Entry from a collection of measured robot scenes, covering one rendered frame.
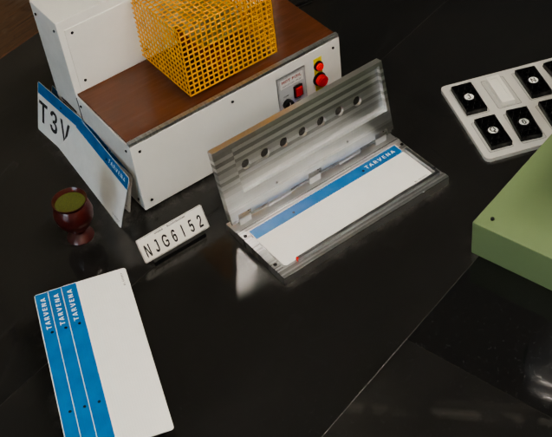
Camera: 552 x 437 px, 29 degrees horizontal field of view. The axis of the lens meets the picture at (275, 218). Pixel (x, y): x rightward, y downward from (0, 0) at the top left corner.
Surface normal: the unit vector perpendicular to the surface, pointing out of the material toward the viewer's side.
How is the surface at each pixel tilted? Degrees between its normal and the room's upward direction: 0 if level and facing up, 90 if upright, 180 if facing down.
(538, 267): 90
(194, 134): 90
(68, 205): 0
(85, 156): 69
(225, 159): 79
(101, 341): 0
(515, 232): 0
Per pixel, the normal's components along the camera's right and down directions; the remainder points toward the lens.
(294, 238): -0.10, -0.70
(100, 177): -0.82, 0.16
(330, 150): 0.56, 0.39
